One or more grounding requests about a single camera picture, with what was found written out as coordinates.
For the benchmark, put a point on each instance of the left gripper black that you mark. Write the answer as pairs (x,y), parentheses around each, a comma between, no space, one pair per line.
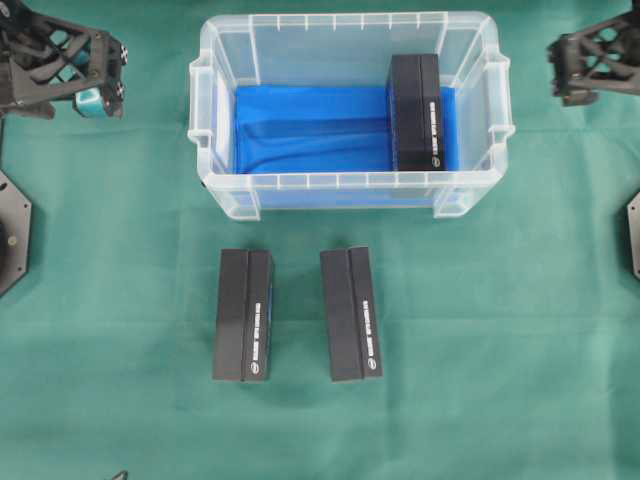
(45,60)

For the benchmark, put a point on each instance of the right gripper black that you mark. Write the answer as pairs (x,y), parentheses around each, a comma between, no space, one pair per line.
(601,57)

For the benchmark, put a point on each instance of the black realsense box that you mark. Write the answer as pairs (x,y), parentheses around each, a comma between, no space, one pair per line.
(241,347)
(350,310)
(415,113)

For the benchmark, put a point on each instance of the clear plastic storage case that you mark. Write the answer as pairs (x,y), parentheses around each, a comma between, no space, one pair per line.
(349,50)

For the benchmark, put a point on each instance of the blue cloth liner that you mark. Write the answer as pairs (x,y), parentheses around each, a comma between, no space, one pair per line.
(316,130)

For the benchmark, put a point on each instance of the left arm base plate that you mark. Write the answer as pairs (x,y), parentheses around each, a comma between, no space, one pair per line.
(16,212)

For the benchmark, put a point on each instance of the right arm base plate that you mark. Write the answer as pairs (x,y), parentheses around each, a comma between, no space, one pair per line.
(626,236)

